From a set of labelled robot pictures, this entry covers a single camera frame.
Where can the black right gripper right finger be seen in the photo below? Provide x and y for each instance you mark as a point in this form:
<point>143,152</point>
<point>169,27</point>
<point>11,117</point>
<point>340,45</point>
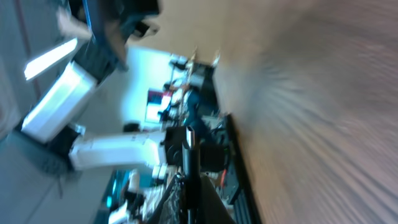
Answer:
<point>211,209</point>

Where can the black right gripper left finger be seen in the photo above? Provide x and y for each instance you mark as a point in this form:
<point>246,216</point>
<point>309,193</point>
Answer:
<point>171,208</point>

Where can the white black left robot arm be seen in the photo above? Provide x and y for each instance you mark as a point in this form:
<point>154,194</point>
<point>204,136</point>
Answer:
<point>81,121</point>

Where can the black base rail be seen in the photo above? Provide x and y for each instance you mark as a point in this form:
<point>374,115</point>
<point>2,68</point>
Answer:
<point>237,183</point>

